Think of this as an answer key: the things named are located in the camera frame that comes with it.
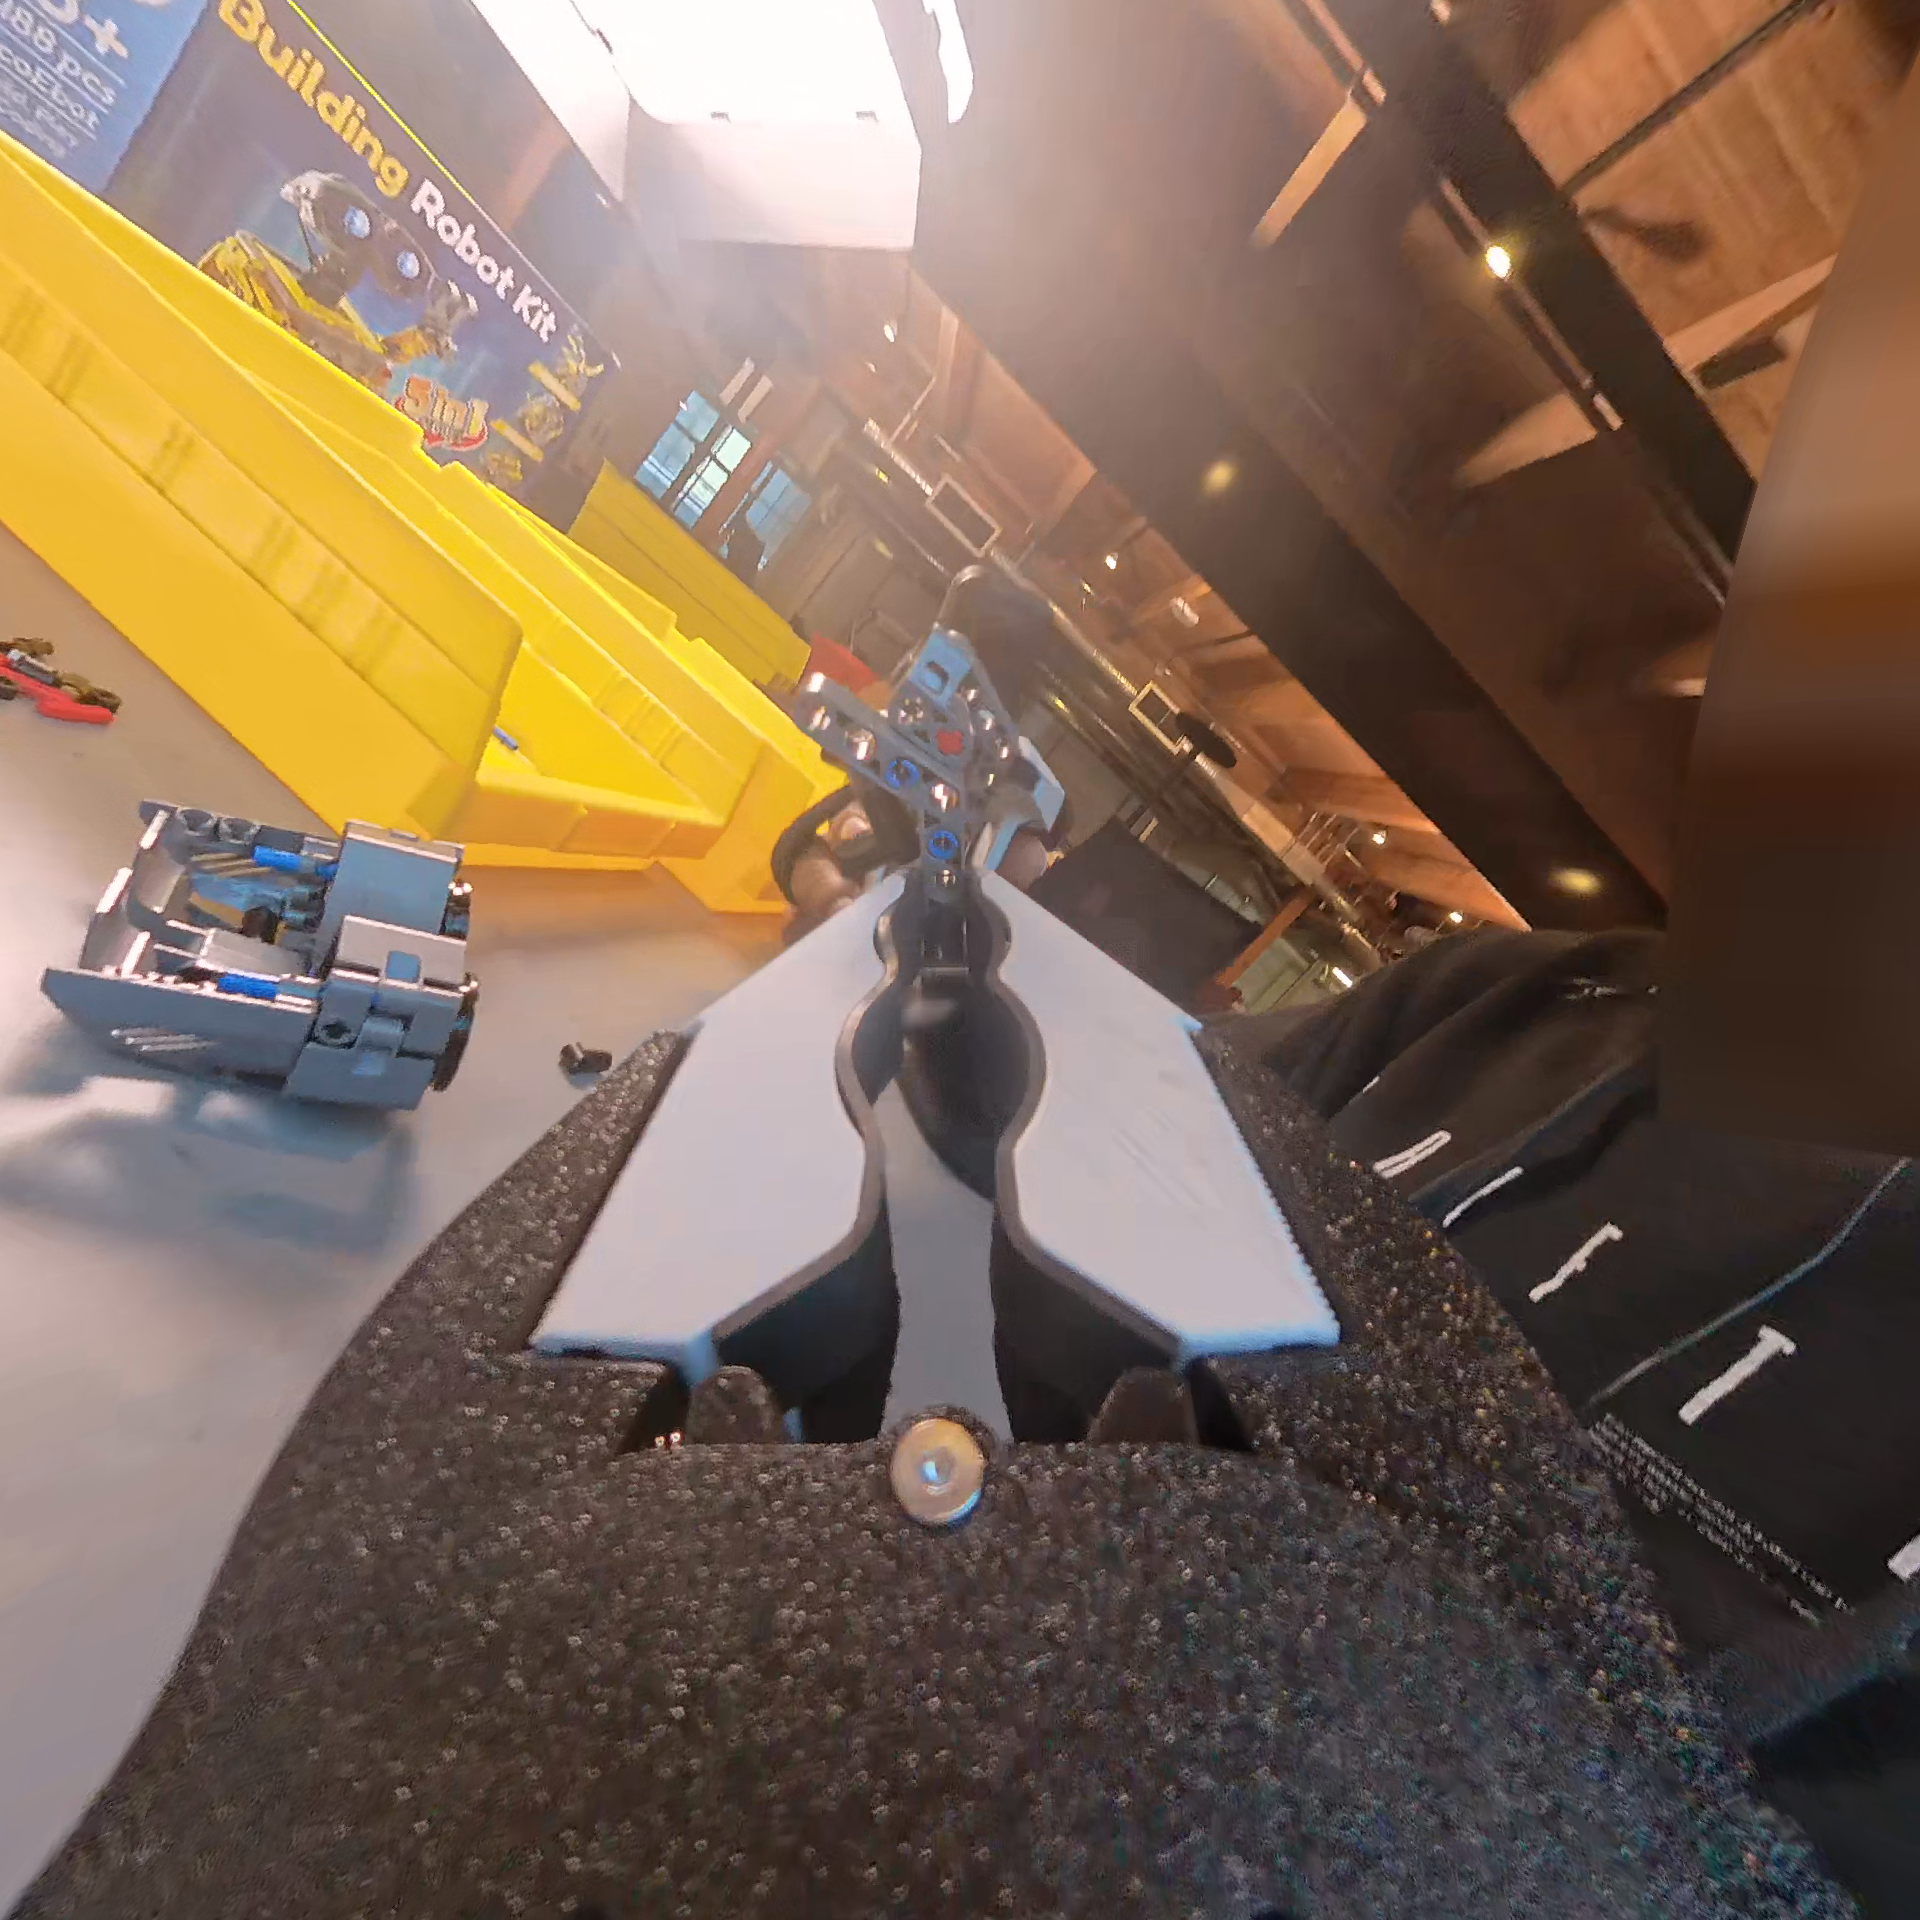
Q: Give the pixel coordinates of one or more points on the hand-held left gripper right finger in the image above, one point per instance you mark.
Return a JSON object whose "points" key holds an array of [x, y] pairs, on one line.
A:
{"points": [[1156, 1184]]}

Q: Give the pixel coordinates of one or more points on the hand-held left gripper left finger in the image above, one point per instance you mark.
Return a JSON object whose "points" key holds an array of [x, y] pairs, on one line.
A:
{"points": [[722, 1184]]}

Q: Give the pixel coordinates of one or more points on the black brick assembly coloured pins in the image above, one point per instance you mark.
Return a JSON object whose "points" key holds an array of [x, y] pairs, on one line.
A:
{"points": [[944, 674]]}

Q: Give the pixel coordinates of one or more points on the grey brick beam piece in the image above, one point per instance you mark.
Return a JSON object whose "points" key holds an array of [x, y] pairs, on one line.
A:
{"points": [[863, 744]]}

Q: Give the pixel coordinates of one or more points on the small brick parts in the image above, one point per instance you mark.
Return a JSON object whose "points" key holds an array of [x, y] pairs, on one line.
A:
{"points": [[61, 692]]}

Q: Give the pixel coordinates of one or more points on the grey desk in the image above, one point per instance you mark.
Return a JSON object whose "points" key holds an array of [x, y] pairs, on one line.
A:
{"points": [[226, 1276]]}

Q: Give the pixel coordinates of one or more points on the person's right hand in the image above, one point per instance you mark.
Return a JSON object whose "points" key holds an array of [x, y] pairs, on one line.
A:
{"points": [[832, 869]]}

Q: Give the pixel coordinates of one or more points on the factory window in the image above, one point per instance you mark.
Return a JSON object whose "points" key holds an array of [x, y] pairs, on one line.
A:
{"points": [[704, 458]]}

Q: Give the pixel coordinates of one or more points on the grey twin engine brick model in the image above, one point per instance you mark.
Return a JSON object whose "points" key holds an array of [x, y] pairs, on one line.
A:
{"points": [[375, 931]]}

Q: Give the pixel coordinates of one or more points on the person's black hoodie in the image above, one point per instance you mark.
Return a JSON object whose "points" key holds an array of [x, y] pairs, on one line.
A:
{"points": [[1651, 1276]]}

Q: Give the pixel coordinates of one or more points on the printed toy box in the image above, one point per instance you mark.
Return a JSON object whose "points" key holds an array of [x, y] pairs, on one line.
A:
{"points": [[301, 194]]}

